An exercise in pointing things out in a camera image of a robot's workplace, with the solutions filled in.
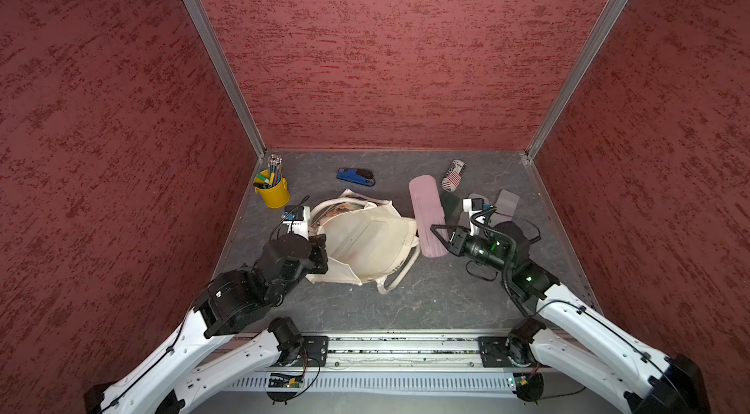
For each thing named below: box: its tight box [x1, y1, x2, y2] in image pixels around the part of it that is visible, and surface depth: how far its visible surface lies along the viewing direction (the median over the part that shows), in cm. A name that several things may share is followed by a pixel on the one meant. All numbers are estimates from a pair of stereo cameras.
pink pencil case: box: [408, 173, 449, 258], surface depth 77 cm
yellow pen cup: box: [252, 154, 291, 208], surface depth 99 cm
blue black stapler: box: [335, 167, 376, 187], surface depth 112 cm
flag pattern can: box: [441, 159, 467, 193], surface depth 112 cm
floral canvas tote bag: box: [305, 188, 421, 294], surface depth 86 cm
